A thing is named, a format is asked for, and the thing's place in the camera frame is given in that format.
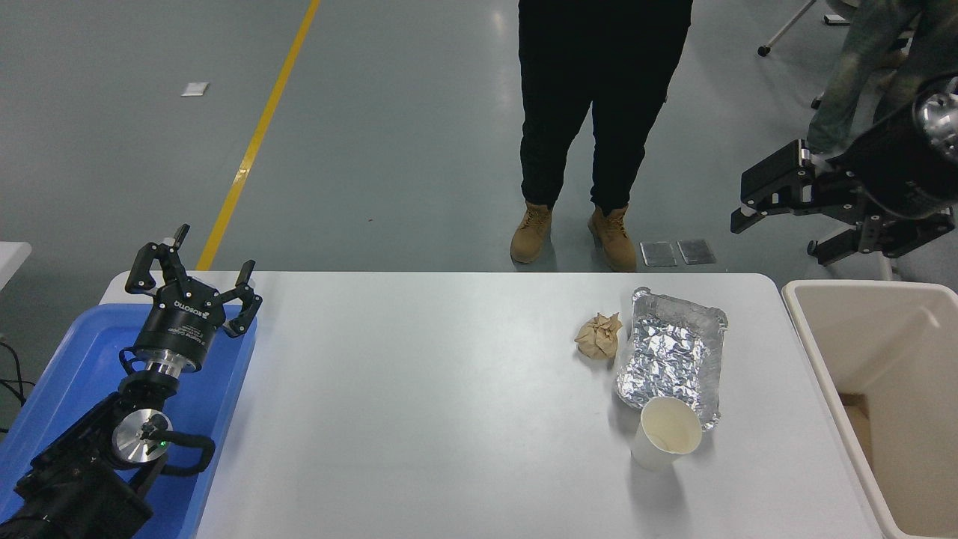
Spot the white side table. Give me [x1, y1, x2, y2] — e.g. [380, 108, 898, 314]
[0, 242, 33, 291]

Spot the brown cardboard piece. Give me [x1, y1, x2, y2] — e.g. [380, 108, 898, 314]
[840, 392, 875, 465]

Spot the crumpled tan paper ball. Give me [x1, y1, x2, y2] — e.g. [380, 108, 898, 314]
[574, 312, 623, 362]

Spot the blue plastic tray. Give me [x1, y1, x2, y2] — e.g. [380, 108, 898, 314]
[0, 303, 259, 539]

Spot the person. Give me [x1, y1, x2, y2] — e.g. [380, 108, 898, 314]
[806, 0, 958, 154]
[510, 0, 694, 273]

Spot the white paper cup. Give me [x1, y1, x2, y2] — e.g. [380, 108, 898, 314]
[630, 395, 703, 472]

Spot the large pale bin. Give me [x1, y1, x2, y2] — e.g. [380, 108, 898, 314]
[781, 279, 958, 539]

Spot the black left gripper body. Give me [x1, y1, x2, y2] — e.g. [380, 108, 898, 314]
[134, 278, 227, 373]

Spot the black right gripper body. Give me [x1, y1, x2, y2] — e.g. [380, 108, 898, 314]
[844, 103, 958, 219]

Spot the white chair leg with wheel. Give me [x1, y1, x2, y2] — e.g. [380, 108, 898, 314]
[757, 0, 850, 58]

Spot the black cable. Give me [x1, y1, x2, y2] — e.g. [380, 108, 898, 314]
[0, 341, 37, 435]

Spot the foil tray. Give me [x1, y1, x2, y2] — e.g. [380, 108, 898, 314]
[614, 287, 729, 431]

